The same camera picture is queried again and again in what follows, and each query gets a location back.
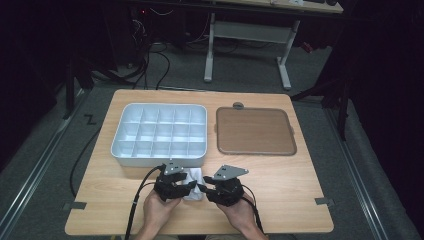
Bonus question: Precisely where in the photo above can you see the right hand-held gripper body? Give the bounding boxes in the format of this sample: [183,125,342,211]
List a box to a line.
[208,164,249,207]

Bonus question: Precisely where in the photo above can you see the person's right hand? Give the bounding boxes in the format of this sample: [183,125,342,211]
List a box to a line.
[216,199,259,234]

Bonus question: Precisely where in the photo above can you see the white sock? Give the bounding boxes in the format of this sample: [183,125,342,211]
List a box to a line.
[182,167,205,202]

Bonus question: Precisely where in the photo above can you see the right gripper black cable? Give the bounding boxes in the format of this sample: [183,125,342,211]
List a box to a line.
[241,184,265,235]

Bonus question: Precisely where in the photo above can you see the black metal stand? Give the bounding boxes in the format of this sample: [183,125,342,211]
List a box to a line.
[62,56,95,120]
[289,76,353,142]

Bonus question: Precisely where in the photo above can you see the person's left hand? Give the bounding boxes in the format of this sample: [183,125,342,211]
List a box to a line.
[143,190,183,233]

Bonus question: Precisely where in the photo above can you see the desk with white legs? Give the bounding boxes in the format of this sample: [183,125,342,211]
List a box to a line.
[203,0,344,91]

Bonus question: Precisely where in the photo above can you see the black floor cable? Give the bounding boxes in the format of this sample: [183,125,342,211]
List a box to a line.
[68,127,102,198]

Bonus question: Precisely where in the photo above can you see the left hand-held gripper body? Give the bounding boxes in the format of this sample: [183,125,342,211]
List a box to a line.
[153,162,188,202]

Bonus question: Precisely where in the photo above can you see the white compartment organizer box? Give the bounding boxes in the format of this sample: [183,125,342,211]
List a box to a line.
[110,102,208,168]

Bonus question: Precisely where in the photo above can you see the brown wooden tray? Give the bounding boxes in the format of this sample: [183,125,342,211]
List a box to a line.
[215,106,298,157]

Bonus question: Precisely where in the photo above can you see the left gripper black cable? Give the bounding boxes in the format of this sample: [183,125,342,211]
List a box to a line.
[124,164,167,240]

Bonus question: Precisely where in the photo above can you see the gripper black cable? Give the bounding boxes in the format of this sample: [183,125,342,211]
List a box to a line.
[241,184,265,235]
[124,164,167,240]

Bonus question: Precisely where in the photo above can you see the bundle of black floor cables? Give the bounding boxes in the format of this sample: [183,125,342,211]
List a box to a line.
[131,18,172,91]

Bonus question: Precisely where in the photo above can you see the metal floor rail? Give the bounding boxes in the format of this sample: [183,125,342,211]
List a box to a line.
[0,88,85,236]
[324,108,390,240]

